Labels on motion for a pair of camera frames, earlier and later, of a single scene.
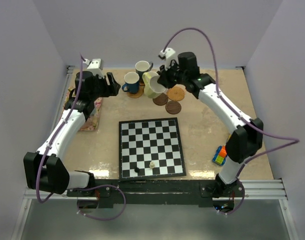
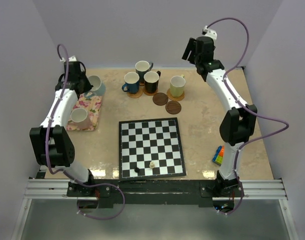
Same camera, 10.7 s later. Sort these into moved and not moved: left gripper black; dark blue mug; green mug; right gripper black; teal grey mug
Moved: right gripper black; green mug; left gripper black
Not moved: teal grey mug; dark blue mug
